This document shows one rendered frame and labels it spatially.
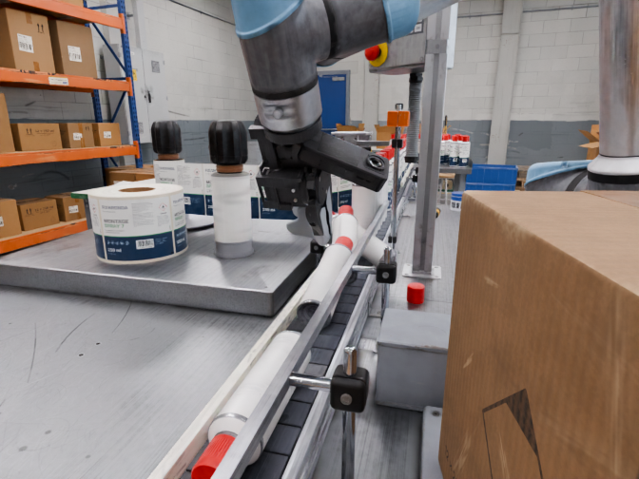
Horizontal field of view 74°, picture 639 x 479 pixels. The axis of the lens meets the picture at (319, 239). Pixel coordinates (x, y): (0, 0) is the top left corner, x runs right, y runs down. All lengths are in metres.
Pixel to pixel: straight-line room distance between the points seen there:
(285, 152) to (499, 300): 0.34
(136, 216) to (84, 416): 0.47
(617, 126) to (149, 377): 0.73
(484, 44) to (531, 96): 1.23
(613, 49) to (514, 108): 7.87
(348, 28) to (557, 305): 0.35
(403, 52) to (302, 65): 0.55
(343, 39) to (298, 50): 0.05
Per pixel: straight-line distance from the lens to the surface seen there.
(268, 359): 0.47
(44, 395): 0.69
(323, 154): 0.51
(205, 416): 0.43
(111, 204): 0.98
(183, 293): 0.85
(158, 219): 0.97
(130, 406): 0.62
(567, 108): 8.66
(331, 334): 0.62
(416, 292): 0.85
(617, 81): 0.72
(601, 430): 0.20
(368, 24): 0.49
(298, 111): 0.48
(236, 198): 0.93
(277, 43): 0.45
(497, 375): 0.29
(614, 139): 0.73
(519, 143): 8.59
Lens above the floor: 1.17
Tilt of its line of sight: 16 degrees down
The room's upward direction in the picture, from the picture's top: straight up
